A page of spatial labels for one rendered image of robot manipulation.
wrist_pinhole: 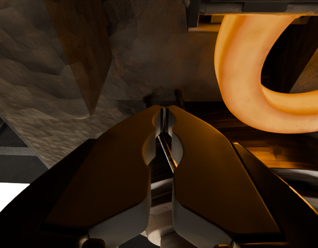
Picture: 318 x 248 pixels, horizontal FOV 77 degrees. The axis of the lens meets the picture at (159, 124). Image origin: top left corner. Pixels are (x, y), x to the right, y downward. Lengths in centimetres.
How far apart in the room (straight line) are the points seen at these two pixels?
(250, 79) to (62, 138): 44
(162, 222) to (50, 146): 35
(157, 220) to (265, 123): 23
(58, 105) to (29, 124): 35
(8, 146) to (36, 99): 638
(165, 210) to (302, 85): 26
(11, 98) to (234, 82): 18
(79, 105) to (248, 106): 15
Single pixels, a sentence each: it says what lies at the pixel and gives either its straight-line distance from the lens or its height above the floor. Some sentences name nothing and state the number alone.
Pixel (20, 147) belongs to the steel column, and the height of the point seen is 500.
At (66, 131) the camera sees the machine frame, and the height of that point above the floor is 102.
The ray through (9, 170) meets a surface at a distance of 971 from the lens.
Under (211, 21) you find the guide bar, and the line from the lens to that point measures 22.
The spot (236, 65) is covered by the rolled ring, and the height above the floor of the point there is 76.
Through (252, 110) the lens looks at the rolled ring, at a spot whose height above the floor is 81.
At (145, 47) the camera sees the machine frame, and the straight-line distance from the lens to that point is 24.
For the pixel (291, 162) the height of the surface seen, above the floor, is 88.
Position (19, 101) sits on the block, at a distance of 19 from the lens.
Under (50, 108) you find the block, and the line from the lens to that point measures 18.
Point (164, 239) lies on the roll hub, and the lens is 41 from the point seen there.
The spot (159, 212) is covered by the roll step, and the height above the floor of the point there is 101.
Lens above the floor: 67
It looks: 50 degrees up
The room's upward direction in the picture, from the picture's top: 179 degrees clockwise
